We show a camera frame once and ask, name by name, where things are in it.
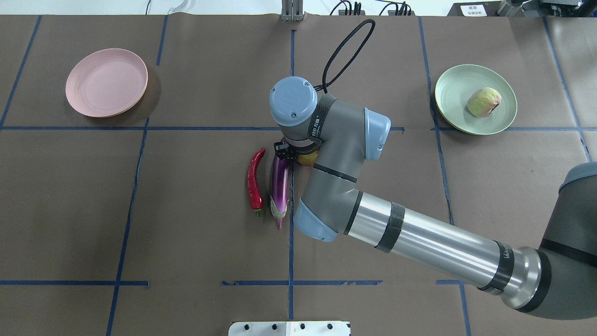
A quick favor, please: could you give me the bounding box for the red chili pepper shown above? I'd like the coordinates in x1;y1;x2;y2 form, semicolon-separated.
246;147;266;217

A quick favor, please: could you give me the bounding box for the light green plate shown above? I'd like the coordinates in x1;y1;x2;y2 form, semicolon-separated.
434;64;518;135

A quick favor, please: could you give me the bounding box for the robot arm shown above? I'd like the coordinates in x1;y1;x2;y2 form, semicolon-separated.
269;76;596;320

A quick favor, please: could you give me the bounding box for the pink plate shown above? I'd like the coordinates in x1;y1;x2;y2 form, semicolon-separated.
65;48;149;118

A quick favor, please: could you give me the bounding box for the green pink peach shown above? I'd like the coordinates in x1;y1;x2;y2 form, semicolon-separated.
466;87;502;118

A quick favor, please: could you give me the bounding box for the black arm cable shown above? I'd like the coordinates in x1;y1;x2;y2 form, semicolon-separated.
313;19;376;92

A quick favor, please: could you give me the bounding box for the yellow red mango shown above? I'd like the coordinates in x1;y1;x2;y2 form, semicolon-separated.
296;150;319;167

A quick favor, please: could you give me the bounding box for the aluminium frame post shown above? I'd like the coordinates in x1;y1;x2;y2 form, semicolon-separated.
281;0;305;22

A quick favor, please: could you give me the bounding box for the purple eggplant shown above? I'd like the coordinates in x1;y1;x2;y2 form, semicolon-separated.
270;138;291;230

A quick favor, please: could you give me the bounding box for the white pillar mount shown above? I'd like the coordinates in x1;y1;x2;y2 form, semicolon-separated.
228;321;352;336

